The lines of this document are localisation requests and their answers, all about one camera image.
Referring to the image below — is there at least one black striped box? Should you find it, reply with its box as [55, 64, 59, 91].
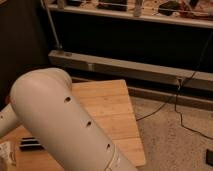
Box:
[19, 137, 43, 151]

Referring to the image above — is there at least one white printed packet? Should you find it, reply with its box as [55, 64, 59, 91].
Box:
[0, 141, 17, 171]

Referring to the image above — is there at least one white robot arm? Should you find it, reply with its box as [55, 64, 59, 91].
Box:
[0, 68, 137, 171]

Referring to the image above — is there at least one white wall shelf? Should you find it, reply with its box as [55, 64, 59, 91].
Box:
[48, 4, 213, 29]

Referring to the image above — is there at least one metal pole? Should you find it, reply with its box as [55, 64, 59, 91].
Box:
[42, 0, 63, 51]

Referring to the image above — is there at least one red bowl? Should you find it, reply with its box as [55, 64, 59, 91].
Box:
[5, 95, 10, 105]

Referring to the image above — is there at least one black floor box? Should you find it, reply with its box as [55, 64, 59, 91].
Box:
[206, 149, 213, 167]

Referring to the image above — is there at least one black cable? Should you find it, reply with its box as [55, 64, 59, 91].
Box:
[135, 31, 213, 141]

